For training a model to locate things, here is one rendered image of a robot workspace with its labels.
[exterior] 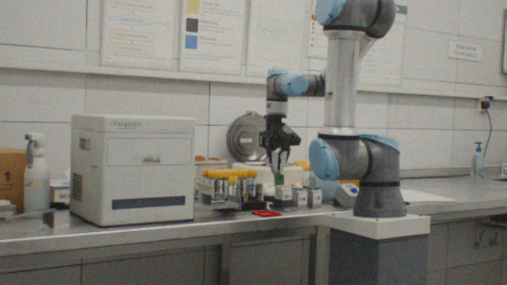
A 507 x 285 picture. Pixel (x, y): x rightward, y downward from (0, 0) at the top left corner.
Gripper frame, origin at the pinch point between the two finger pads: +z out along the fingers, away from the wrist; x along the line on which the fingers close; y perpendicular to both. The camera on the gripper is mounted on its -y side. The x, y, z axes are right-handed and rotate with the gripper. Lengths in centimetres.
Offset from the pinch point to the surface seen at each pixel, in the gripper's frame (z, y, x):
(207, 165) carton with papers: -1.6, 17.6, 17.5
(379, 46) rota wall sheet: -55, 55, -95
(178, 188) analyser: 1.7, -12.8, 42.6
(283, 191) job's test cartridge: 5.4, -6.1, 1.7
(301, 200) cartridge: 8.9, -4.6, -6.9
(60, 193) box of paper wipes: 8, 29, 65
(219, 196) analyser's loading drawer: 5.7, -7.4, 26.5
